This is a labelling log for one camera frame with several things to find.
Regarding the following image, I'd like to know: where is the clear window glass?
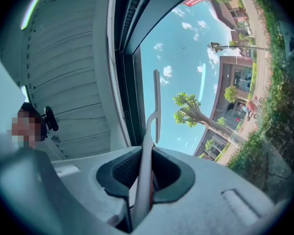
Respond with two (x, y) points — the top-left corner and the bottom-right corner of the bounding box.
(134, 0), (294, 200)

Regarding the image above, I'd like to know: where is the long ceiling light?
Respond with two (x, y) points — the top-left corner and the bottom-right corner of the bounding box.
(20, 0), (43, 31)
(21, 84), (31, 103)

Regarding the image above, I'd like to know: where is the large street tree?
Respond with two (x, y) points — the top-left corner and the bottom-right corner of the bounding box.
(172, 93), (248, 145)

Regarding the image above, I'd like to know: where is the white squeegee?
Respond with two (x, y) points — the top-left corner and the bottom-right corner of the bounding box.
(131, 69), (162, 231)

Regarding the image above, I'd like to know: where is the small leafy tree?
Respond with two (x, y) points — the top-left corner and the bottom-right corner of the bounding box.
(224, 85), (237, 104)

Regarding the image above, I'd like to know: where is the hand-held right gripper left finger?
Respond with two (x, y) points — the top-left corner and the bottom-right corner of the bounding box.
(34, 147), (144, 234)

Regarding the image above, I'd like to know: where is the black head-mounted camera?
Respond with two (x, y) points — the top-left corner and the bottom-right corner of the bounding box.
(43, 106), (59, 132)

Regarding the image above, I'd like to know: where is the brown building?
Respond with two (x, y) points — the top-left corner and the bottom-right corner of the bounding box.
(193, 55), (254, 161)

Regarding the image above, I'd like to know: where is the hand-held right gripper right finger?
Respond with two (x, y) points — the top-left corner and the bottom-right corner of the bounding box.
(134, 147), (285, 235)

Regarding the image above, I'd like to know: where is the black street lamp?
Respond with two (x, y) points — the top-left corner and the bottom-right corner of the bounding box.
(207, 41), (269, 53)

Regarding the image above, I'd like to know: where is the person's head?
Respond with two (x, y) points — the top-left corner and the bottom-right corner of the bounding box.
(6, 102), (49, 149)

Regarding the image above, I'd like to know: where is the black window frame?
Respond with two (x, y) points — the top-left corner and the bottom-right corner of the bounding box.
(107, 0), (211, 149)

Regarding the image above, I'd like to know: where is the dark-roofed brown house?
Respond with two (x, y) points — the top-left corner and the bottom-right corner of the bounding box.
(210, 0), (252, 34)

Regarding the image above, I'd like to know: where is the green hedge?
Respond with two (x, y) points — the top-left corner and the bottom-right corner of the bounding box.
(225, 0), (294, 200)

